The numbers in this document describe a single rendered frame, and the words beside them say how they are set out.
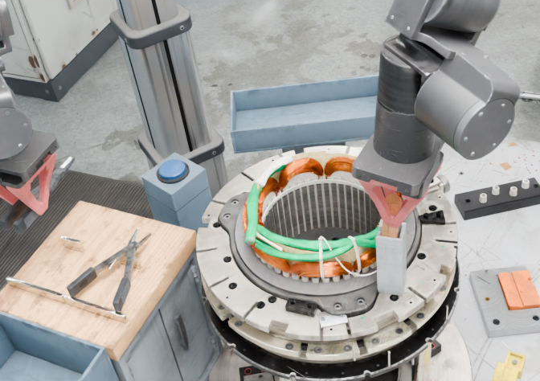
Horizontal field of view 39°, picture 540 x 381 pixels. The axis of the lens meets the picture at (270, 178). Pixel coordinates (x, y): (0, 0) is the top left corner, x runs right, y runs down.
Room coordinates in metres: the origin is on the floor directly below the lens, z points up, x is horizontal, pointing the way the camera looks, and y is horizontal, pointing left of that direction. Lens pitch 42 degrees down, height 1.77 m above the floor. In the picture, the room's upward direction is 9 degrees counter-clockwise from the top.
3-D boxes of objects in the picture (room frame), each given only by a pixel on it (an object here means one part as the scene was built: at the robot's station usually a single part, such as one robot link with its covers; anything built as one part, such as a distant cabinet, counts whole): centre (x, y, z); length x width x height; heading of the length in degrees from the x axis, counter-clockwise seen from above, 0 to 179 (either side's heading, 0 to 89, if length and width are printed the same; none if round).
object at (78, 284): (0.63, 0.25, 1.09); 0.04 x 0.01 x 0.02; 135
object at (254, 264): (0.65, -0.06, 1.05); 0.22 x 0.22 x 0.12
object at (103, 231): (0.68, 0.24, 1.05); 0.20 x 0.19 x 0.02; 150
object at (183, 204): (0.88, 0.14, 0.91); 0.07 x 0.07 x 0.25; 42
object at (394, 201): (0.55, -0.12, 1.20); 0.02 x 0.02 x 0.06
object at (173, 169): (0.88, 0.14, 1.04); 0.04 x 0.04 x 0.01
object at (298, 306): (0.53, -0.01, 1.10); 0.03 x 0.01 x 0.01; 64
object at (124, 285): (0.60, 0.20, 1.09); 0.04 x 0.01 x 0.02; 165
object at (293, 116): (0.96, -0.08, 0.92); 0.25 x 0.11 x 0.28; 86
